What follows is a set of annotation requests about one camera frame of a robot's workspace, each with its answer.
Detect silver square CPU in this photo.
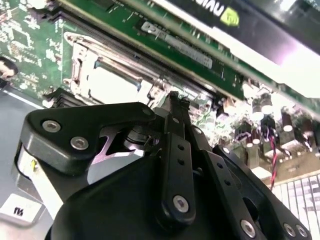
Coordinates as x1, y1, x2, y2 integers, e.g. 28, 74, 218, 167
87, 66, 152, 105

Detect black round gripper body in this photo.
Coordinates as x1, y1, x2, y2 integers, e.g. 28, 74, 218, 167
44, 154, 276, 240

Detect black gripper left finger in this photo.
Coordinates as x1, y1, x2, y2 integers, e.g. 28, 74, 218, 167
18, 91, 198, 227

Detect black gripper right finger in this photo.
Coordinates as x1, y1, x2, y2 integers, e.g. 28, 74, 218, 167
178, 96, 313, 240

